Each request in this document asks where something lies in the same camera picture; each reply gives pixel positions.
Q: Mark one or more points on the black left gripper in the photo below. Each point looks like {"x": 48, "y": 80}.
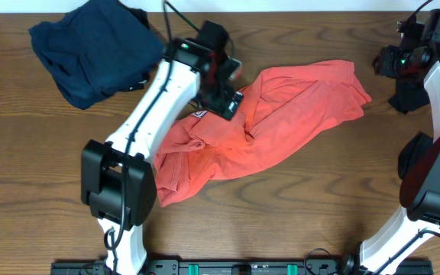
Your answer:
{"x": 221, "y": 106}

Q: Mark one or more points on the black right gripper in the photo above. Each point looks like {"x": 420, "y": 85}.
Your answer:
{"x": 386, "y": 57}

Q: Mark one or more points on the red printed t-shirt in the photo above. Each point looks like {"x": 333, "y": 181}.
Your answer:
{"x": 282, "y": 110}

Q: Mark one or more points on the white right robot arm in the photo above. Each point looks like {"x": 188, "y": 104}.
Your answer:
{"x": 418, "y": 217}

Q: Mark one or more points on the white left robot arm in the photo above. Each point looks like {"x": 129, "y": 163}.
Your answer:
{"x": 117, "y": 179}

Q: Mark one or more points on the navy blue folded shirt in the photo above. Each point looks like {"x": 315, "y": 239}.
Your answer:
{"x": 97, "y": 50}

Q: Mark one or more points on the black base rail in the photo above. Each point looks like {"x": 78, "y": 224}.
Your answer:
{"x": 175, "y": 267}

